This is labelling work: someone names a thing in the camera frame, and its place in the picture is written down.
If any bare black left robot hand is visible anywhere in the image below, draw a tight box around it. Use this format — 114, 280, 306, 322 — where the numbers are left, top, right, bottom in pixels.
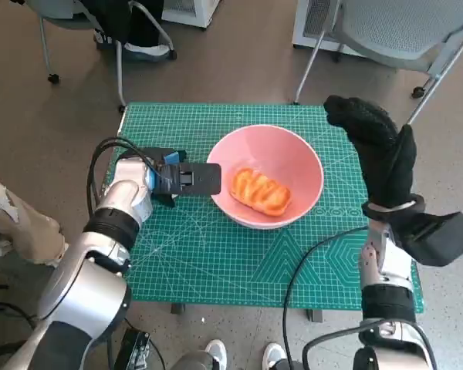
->
137, 146, 188, 209

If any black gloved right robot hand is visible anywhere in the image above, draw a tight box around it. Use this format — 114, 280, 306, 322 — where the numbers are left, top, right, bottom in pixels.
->
323, 95, 417, 211

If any orange braided toy bread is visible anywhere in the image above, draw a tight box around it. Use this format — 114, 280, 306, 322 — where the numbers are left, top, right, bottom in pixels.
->
230, 166, 292, 217

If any pink bowl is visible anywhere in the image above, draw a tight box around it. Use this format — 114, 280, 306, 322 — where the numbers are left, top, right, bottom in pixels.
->
207, 125, 325, 230

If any green cutting mat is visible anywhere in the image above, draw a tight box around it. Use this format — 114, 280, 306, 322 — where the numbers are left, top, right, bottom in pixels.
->
117, 102, 425, 313

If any grey mesh office chair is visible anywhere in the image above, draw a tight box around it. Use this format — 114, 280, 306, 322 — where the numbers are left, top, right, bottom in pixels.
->
292, 0, 463, 134

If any person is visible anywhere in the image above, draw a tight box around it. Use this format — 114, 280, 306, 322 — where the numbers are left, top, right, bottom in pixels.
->
0, 169, 69, 267
80, 0, 174, 61

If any white perforated cabinet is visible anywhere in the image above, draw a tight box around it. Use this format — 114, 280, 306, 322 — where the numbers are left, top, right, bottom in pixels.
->
161, 0, 223, 30
292, 0, 367, 59

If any black floor device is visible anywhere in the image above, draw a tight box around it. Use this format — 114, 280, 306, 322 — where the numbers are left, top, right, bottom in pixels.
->
113, 328, 151, 370

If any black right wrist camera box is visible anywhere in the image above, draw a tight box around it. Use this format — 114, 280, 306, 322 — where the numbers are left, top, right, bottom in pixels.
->
393, 210, 463, 267

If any black floor cable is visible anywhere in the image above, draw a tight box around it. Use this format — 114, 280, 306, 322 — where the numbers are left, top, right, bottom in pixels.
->
0, 302, 43, 359

